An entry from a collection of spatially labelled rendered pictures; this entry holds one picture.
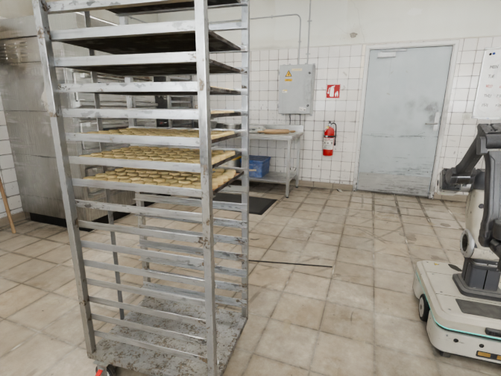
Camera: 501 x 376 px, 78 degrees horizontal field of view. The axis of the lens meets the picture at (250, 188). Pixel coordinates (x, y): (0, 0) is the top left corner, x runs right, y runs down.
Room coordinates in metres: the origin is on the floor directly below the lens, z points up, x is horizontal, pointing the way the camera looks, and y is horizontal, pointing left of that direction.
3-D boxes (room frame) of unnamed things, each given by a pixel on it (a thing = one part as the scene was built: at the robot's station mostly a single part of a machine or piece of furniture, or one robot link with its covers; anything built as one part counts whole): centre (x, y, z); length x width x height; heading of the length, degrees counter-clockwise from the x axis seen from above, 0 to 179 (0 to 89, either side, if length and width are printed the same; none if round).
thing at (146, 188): (1.14, 0.44, 0.96); 0.64 x 0.03 x 0.03; 74
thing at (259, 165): (4.73, -0.08, 0.36); 0.47 x 0.38 x 0.26; 161
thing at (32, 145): (3.72, 1.71, 1.00); 1.56 x 1.20 x 2.01; 159
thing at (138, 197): (1.51, 0.33, 0.78); 0.64 x 0.03 x 0.03; 74
